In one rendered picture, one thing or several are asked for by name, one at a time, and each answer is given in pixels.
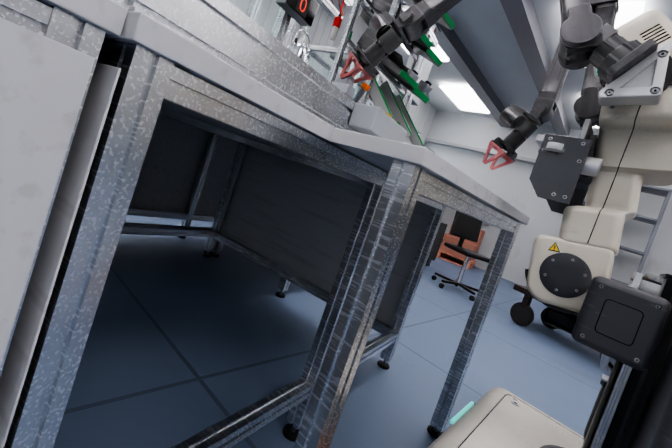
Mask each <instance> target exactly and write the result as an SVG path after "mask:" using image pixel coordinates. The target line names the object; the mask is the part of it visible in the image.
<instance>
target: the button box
mask: <svg viewBox="0 0 672 448"><path fill-rule="evenodd" d="M348 125H349V126H350V127H352V128H353V129H355V130H356V131H358V132H360V133H362V134H366V135H371V136H375V137H380V138H385V139H389V140H394V141H399V142H403V143H404V140H405V137H406V135H407V131H406V130H405V129H404V128H403V127H401V126H400V125H399V124H398V123H396V121H395V120H394V119H392V118H391V117H390V116H389V115H387V114H386V113H385V112H384V111H383V110H382V109H381V108H380V107H379V106H377V107H376V106H371V105H366V104H361V103H359V102H358V103H355V106H354V109H353V111H352V114H351V117H350V120H349V123H348Z"/></svg>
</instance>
